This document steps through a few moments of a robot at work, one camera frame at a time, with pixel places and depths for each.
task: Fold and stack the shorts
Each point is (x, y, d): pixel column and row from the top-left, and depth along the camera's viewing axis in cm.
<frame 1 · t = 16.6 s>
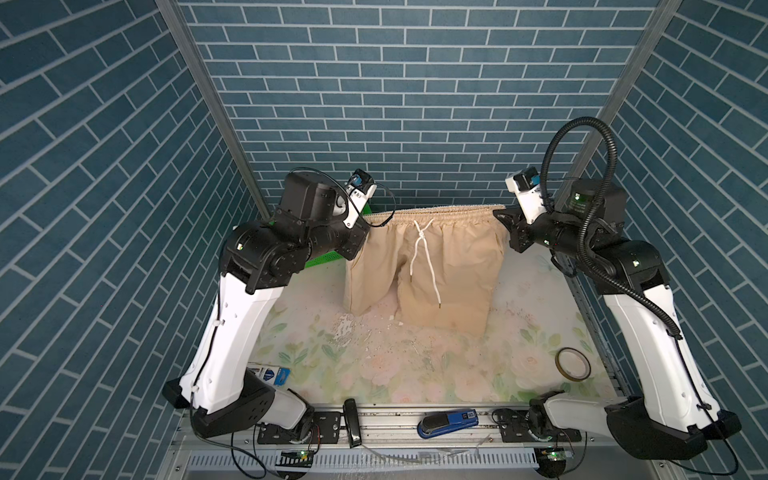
left hand: (361, 220, 59), fingers closed
right hand: (497, 205, 61), fingers closed
beige drawstring shorts: (444, 265, 73), point 29 cm above the table
brown tape ring: (556, 359, 87), on the table

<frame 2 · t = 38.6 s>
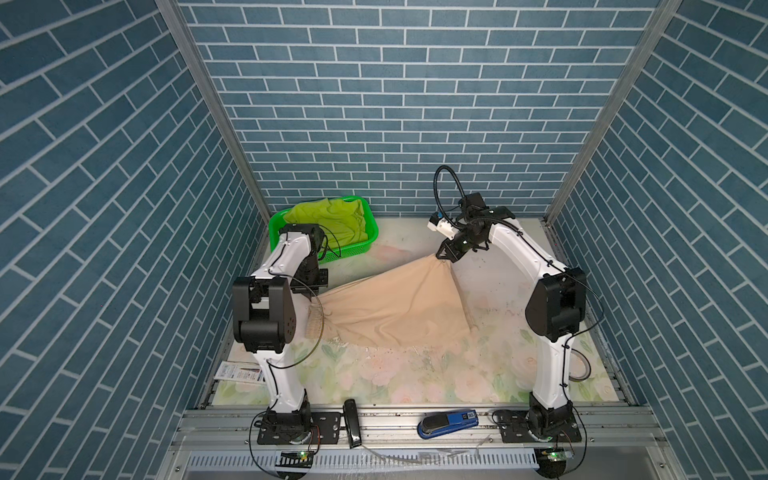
left hand: (314, 295, 89), fingers closed
right hand: (440, 250, 92), fingers closed
beige drawstring shorts: (417, 305, 92), point 6 cm above the table
lime green shorts: (340, 221, 115), point 6 cm above the table
the other named things where they were.

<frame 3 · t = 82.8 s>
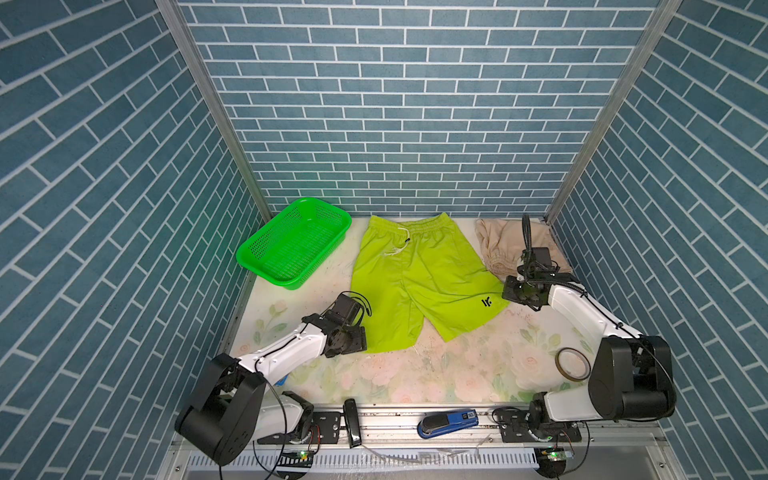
left hand: (359, 344, 87), fingers open
right hand: (507, 287, 90), fingers closed
beige drawstring shorts: (502, 243, 108), point 6 cm above the table
lime green shorts: (416, 268, 106), point 2 cm above the table
green plastic basket: (292, 248, 114), on the table
the other named things where they were.

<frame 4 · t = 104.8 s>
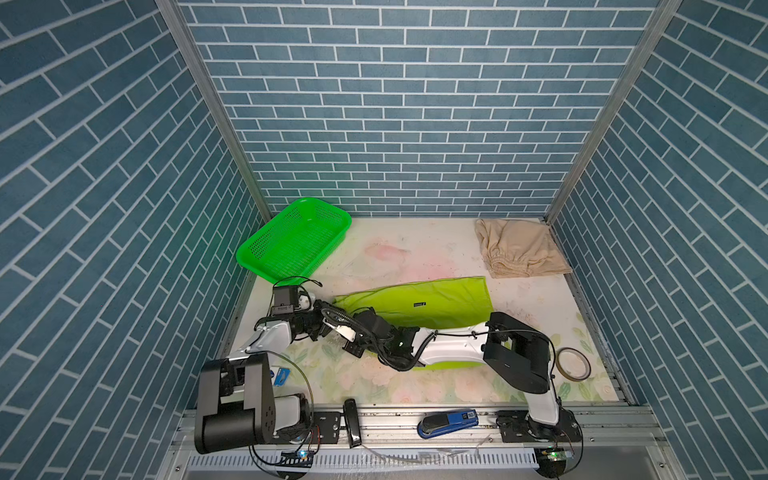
left hand: (343, 312, 87), fingers open
right hand: (335, 324, 82), fingers closed
lime green shorts: (423, 305, 96), point 3 cm above the table
the other named things where they were.

